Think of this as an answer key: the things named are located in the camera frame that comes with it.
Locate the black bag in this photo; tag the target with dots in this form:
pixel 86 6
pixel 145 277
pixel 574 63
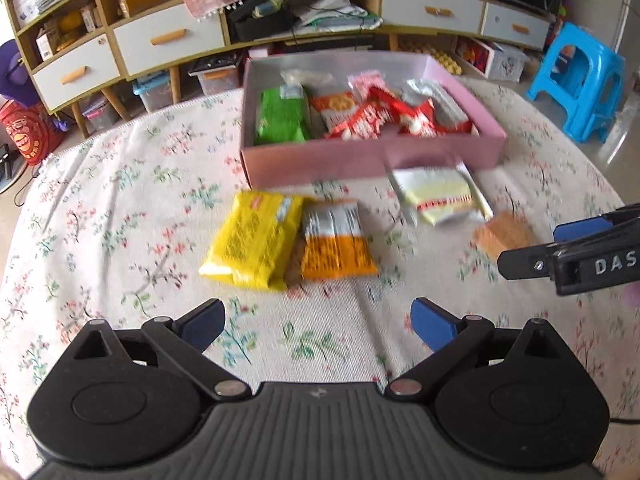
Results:
pixel 260 25

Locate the purple bag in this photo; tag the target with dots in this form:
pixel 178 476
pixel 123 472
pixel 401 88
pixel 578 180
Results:
pixel 12 70

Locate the pile of folded cloths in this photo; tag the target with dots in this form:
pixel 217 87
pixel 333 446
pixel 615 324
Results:
pixel 340 15

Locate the blue lid storage bin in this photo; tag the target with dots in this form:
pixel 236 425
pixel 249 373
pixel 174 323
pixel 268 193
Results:
pixel 152 92

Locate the small white box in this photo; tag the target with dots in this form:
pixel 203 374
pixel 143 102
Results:
pixel 260 53

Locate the black lid storage bin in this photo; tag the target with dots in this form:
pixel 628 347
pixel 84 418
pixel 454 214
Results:
pixel 217 75

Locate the white carton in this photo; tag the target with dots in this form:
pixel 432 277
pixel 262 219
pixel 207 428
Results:
pixel 44 42

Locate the brown cardboard box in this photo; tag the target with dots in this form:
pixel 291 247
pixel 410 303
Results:
pixel 140 1

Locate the silver snack packet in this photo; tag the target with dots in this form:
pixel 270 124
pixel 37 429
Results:
pixel 440 100

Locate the orange red cracker packet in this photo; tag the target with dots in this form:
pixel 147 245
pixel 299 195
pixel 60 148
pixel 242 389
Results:
pixel 332 110

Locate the long wooden cabinet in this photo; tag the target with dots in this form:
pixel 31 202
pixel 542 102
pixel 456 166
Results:
pixel 107 5

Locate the green snack packet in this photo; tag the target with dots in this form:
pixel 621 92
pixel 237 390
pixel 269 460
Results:
pixel 280 115

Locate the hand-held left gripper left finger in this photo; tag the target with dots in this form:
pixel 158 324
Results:
pixel 202 322

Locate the pale yellow snack packet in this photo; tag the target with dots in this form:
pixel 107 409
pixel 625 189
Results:
pixel 440 195

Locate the white cabinet drawer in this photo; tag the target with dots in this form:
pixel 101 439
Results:
pixel 170 37
pixel 435 7
pixel 75 75
pixel 515 25

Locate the pink snack packet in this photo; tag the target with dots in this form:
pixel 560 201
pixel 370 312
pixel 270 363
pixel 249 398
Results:
pixel 367 85

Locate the purple lid storage bin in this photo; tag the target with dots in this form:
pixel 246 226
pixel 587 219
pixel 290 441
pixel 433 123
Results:
pixel 100 112

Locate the yellow egg tray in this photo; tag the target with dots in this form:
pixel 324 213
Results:
pixel 447 62

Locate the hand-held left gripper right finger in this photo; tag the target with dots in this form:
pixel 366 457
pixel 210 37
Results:
pixel 432 322

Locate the orange and white snack packet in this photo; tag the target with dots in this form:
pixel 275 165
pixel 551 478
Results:
pixel 335 255

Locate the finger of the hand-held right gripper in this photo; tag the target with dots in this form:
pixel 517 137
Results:
pixel 575 230
pixel 522 262

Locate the tan snack packet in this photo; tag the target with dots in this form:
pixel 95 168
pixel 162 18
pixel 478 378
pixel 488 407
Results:
pixel 502 232

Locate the red patterned bag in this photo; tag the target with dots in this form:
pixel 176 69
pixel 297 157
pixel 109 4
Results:
pixel 27 135

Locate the red snack packet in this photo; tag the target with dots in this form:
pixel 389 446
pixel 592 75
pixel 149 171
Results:
pixel 420 120
pixel 385 96
pixel 457 127
pixel 365 122

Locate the white printed storage box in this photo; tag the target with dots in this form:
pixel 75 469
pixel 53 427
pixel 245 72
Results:
pixel 505 65

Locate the blue plastic stool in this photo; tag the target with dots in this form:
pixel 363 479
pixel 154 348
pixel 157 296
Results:
pixel 595 60

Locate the pink cardboard box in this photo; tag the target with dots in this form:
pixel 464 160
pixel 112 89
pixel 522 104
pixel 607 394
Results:
pixel 350 160

